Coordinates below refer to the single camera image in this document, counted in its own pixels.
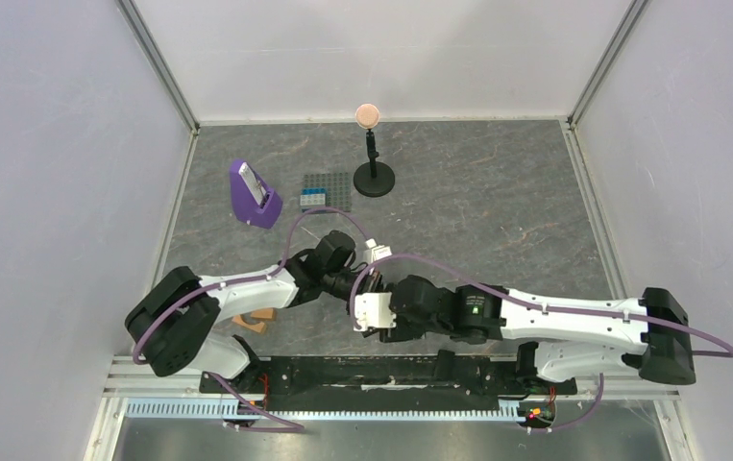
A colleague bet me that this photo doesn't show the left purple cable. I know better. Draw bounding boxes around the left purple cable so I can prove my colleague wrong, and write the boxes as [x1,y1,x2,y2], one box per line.
[132,206,374,365]

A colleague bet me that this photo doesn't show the white cable duct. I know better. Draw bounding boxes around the white cable duct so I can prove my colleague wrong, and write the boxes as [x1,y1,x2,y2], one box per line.
[125,398,540,424]

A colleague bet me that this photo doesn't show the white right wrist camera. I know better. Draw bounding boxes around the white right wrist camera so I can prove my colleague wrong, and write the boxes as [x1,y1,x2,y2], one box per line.
[354,292,397,332]

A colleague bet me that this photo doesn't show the orange wooden arch block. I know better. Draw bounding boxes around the orange wooden arch block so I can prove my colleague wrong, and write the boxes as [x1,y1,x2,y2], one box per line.
[232,315,267,334]

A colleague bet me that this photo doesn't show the grey lego baseplate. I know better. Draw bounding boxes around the grey lego baseplate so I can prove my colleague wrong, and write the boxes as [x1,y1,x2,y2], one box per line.
[301,172,352,212]

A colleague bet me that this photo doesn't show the purple metronome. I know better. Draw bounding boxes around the purple metronome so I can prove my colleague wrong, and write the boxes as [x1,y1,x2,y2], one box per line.
[229,159,283,230]

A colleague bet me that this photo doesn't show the black stand with pink ball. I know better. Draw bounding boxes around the black stand with pink ball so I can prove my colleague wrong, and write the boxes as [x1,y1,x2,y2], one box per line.
[353,103,396,198]

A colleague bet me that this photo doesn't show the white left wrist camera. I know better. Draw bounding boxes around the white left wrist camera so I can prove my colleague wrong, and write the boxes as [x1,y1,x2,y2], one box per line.
[363,238,393,265]

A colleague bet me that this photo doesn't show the blue white lego bricks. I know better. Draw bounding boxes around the blue white lego bricks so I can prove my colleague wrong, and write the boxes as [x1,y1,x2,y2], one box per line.
[299,187,327,213]

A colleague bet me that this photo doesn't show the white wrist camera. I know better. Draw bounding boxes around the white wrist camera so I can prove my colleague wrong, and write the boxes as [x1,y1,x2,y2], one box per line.
[354,292,397,332]
[363,238,393,265]

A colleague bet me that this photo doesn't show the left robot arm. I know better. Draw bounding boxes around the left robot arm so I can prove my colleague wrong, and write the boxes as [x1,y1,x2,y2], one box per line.
[124,230,355,393]

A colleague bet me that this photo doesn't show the black base frame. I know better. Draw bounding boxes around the black base frame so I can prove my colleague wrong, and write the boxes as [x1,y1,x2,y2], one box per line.
[229,350,577,412]

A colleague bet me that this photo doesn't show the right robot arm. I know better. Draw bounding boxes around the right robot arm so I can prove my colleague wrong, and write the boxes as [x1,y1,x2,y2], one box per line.
[354,276,696,392]

